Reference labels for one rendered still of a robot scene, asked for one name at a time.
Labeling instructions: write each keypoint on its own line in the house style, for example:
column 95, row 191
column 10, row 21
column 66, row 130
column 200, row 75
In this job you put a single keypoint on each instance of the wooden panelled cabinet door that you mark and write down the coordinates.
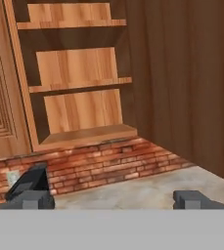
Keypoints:
column 1, row 91

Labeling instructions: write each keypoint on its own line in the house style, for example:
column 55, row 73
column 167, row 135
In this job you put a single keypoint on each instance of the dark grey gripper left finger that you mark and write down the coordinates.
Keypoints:
column 32, row 190

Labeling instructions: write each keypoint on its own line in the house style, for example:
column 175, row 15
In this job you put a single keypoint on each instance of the tall dark wooden cabinet side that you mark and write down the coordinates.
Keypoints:
column 185, row 81

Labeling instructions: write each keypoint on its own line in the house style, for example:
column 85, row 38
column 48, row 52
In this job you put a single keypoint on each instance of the open wooden shelf unit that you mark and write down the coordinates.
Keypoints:
column 80, row 81

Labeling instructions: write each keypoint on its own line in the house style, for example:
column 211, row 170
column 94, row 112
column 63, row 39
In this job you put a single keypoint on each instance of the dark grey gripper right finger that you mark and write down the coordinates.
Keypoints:
column 190, row 200

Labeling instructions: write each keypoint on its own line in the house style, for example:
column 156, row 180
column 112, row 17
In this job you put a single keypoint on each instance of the white wall socket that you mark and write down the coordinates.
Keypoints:
column 12, row 177

